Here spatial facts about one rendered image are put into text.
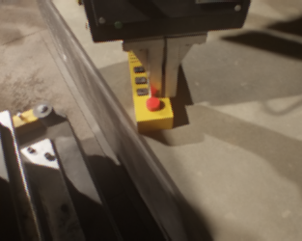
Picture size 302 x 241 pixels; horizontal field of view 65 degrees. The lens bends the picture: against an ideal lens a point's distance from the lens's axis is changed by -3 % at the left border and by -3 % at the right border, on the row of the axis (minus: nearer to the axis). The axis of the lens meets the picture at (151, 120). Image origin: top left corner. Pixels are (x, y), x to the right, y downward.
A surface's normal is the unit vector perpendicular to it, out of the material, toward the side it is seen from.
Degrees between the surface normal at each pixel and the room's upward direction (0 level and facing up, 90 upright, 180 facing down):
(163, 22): 90
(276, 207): 0
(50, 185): 0
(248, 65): 0
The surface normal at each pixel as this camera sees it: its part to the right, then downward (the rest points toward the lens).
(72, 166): -0.02, -0.56
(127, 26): 0.14, 0.82
